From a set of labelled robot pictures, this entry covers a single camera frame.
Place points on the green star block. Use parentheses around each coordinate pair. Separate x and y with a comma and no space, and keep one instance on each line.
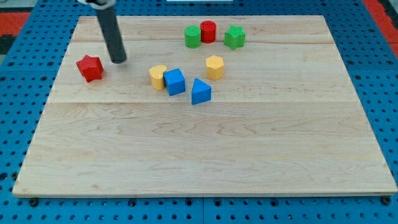
(234,37)

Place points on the red star block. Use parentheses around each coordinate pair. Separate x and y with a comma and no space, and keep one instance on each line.
(90,68)

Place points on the light wooden board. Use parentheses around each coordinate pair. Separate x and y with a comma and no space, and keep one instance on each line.
(283,121)

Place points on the blue triangle block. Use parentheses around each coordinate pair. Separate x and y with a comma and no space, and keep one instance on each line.
(201,92)

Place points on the blue cube block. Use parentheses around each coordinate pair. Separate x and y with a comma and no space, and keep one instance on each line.
(174,81)

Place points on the yellow hexagon block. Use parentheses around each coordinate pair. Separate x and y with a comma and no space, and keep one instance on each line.
(214,67)

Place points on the yellow heart block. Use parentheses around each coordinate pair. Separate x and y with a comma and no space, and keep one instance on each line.
(157,76)

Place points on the green cylinder block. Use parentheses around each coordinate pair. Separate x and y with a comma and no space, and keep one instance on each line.
(192,36)

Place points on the red cylinder block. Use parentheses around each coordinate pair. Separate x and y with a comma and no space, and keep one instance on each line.
(208,31)

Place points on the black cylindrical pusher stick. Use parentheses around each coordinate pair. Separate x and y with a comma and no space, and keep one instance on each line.
(112,36)

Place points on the white robot end piece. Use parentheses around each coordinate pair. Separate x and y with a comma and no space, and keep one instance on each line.
(98,4)

